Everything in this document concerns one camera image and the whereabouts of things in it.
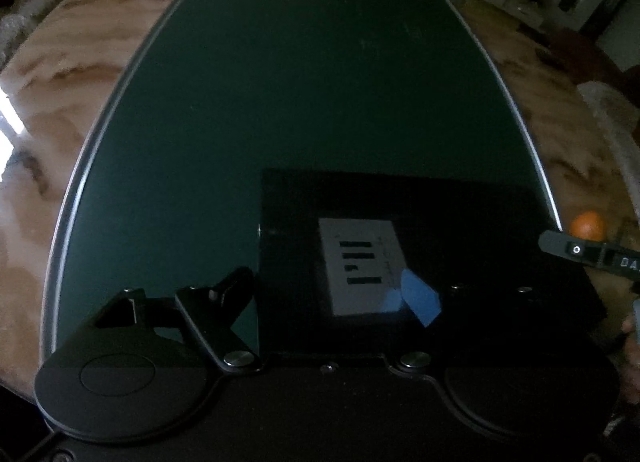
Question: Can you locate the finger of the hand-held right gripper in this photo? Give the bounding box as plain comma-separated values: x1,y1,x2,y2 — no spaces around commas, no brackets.
538,229,640,286

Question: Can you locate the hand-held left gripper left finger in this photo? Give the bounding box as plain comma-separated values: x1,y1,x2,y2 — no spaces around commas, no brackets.
93,266,263,374

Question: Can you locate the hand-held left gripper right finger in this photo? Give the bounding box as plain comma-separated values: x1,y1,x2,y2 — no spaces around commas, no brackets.
384,269,581,374

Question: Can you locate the black box with white label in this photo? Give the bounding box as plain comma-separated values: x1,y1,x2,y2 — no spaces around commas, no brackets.
256,167,609,359

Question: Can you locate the marble desktop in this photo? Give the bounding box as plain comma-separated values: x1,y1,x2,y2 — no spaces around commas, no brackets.
0,0,640,393

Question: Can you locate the person's right hand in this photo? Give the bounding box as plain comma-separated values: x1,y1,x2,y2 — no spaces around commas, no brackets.
621,314,640,395

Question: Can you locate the orange ball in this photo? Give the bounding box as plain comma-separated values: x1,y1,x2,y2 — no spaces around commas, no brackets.
570,211,607,243

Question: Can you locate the clear plastic wrap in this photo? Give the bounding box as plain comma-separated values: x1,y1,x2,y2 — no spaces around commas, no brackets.
575,81,640,223

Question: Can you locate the dark green desk mat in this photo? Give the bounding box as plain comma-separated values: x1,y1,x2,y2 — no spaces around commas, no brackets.
41,0,572,360

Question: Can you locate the grey knitted cloth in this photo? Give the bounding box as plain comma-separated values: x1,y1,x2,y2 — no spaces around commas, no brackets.
0,0,108,70

